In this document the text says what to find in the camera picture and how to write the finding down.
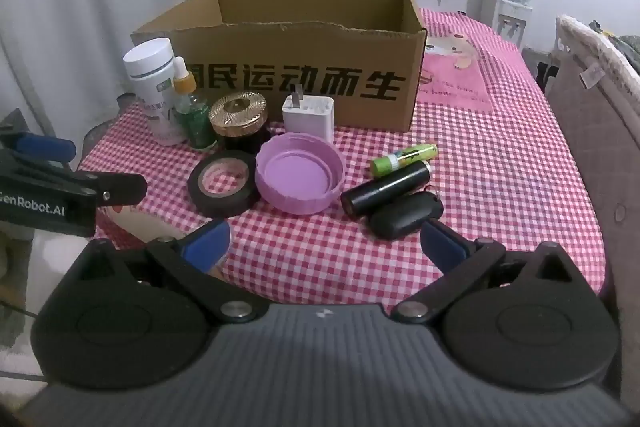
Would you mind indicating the grey upholstered sofa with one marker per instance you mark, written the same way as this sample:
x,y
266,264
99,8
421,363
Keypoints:
x,y
590,132

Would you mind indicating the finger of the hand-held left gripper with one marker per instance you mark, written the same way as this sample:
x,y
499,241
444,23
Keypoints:
x,y
100,184
45,148

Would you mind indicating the white charger plug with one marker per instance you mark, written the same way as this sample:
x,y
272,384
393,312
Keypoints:
x,y
307,119

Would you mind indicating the black tape roll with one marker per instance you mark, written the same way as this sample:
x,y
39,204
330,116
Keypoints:
x,y
220,207

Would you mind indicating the black key fob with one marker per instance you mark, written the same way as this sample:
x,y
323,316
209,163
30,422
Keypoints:
x,y
400,217

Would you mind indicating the grey green cloth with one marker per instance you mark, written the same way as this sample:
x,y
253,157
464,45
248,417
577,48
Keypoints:
x,y
622,42

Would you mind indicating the white plastic bottle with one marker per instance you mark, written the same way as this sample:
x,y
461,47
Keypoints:
x,y
150,77

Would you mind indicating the brown cardboard box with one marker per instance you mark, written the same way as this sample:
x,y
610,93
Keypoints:
x,y
225,52

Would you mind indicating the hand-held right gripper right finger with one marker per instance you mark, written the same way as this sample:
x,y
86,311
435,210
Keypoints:
x,y
442,247

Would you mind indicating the green dropper bottle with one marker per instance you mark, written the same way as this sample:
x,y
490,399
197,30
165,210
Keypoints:
x,y
197,122

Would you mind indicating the purple plastic lid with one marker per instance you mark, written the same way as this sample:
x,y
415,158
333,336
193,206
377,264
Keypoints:
x,y
295,172

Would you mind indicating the pink cartoon printed cloth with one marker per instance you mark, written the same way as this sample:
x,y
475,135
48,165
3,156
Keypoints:
x,y
455,77

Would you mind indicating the white curtain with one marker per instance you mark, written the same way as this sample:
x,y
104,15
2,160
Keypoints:
x,y
75,7

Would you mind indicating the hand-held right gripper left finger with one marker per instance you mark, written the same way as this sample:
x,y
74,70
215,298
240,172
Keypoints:
x,y
210,242

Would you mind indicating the black cylinder tube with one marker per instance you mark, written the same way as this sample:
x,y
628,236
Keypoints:
x,y
385,189

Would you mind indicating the green glue stick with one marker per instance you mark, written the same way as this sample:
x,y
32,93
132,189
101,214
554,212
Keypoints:
x,y
405,157

